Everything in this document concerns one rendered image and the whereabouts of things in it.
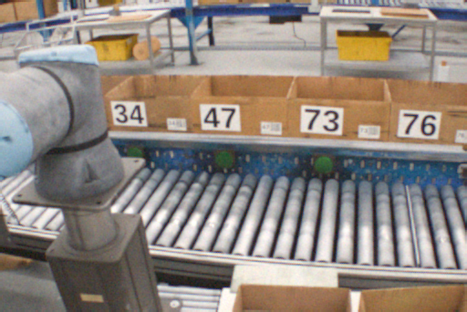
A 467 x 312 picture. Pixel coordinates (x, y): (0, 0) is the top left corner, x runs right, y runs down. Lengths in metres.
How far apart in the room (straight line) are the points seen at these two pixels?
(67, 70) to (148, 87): 1.42
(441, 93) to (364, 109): 0.46
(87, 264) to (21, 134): 0.38
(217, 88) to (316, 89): 0.45
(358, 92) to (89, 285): 1.43
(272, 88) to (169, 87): 0.49
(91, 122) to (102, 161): 0.08
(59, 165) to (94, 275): 0.25
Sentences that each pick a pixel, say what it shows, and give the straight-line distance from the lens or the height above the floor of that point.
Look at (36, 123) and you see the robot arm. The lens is 0.72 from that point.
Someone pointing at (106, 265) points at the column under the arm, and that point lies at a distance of 0.95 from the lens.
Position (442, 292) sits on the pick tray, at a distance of 1.23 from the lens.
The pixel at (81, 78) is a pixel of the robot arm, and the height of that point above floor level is 1.44.
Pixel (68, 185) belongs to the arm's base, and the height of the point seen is 1.25.
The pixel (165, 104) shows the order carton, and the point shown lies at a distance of 1.89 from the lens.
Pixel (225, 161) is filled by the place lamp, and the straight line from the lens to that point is 1.82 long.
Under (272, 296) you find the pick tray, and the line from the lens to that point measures 1.19.
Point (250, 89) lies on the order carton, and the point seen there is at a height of 0.98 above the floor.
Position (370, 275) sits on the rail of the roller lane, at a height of 0.74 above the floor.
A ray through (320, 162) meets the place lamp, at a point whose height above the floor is 0.82.
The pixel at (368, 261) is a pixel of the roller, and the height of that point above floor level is 0.75.
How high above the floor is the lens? 1.65
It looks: 27 degrees down
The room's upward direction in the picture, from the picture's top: 4 degrees counter-clockwise
